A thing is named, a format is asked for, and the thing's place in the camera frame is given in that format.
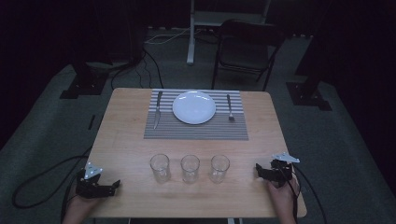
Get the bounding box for person's right hand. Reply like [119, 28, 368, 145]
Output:
[266, 176, 301, 224]

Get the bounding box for black floor cables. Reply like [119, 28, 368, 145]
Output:
[110, 48, 164, 91]

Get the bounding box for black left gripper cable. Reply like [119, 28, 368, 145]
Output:
[11, 146, 93, 224]

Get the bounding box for clear drinking glass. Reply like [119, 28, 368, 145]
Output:
[179, 154, 201, 184]
[208, 154, 231, 184]
[149, 153, 172, 184]

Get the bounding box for silver table knife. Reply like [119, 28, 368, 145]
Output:
[152, 90, 163, 130]

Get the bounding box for white round plate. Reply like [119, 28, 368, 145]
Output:
[172, 90, 217, 125]

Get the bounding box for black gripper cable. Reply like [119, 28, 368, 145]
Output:
[279, 161, 329, 224]
[11, 146, 93, 224]

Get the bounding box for black folding chair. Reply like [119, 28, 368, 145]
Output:
[211, 19, 286, 92]

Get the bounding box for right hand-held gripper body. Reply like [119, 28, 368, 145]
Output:
[261, 151, 301, 189]

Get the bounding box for white floor cable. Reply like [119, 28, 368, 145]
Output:
[144, 27, 204, 45]

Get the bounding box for silver fork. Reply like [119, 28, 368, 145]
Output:
[226, 93, 235, 122]

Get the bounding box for person's left hand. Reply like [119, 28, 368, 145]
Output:
[61, 189, 104, 224]

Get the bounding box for white metal stand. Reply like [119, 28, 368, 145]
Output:
[186, 0, 272, 65]

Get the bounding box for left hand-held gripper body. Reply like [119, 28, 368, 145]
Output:
[75, 161, 115, 200]

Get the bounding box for striped grey placemat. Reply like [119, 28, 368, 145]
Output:
[143, 89, 249, 141]

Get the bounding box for black stand base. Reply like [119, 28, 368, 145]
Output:
[285, 81, 332, 112]
[59, 62, 110, 100]

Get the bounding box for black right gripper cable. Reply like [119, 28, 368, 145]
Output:
[279, 161, 329, 224]

